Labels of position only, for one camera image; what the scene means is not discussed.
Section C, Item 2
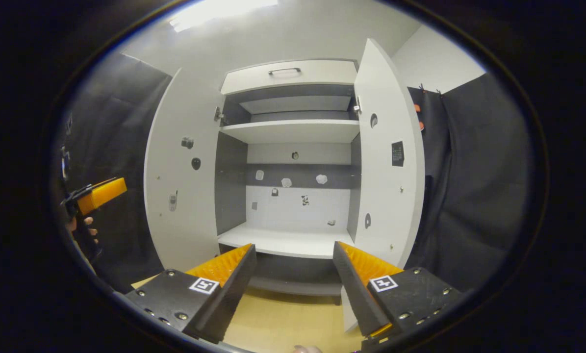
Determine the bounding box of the black backdrop cloth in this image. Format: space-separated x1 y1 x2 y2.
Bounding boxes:
406 73 534 295
60 51 180 295

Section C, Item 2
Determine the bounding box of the white cabinet bottom board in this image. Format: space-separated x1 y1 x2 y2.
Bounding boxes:
218 222 355 259

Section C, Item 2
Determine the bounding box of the white cabinet shelf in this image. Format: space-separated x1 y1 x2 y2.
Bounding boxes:
219 120 360 144
239 96 352 115

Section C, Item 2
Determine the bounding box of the white cabinet door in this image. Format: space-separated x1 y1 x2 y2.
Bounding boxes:
143 69 223 273
341 38 426 334

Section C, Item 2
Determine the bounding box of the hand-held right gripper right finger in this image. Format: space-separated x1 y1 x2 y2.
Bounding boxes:
333 241 465 343

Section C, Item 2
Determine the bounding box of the white double-door shoe cabinet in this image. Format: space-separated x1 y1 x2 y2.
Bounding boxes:
214 59 363 297

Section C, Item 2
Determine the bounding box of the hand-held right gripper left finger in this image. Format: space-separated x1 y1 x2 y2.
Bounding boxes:
125 244 258 345

